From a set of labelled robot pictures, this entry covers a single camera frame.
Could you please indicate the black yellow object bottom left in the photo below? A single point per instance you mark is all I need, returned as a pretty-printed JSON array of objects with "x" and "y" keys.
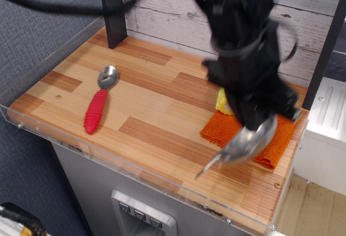
[{"x": 17, "y": 221}]

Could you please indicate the orange cloth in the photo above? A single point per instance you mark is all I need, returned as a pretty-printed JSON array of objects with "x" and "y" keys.
[{"x": 222, "y": 128}]

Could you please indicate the red handled metal spoon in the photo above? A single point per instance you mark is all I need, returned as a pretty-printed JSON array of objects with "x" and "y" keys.
[{"x": 107, "y": 79}]

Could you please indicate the yellow green toy corn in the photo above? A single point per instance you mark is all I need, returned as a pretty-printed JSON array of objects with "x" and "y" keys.
[{"x": 222, "y": 104}]

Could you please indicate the dark right shelf post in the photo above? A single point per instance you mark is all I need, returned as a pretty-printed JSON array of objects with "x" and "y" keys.
[{"x": 330, "y": 41}]

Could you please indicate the clear acrylic table guard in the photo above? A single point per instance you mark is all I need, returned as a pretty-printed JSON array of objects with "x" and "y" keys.
[{"x": 150, "y": 127}]

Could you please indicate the white appliance at right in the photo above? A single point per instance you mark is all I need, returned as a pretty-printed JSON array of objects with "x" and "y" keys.
[{"x": 320, "y": 157}]

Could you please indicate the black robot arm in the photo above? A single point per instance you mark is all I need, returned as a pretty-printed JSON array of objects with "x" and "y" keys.
[{"x": 245, "y": 38}]

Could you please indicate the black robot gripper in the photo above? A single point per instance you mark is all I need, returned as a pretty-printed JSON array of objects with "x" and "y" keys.
[{"x": 250, "y": 79}]

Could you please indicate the grey cabinet with dispenser panel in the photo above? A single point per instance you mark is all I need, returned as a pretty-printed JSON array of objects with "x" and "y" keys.
[{"x": 116, "y": 204}]

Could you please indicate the silver metal pan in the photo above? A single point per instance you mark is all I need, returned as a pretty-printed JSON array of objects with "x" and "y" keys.
[{"x": 246, "y": 145}]

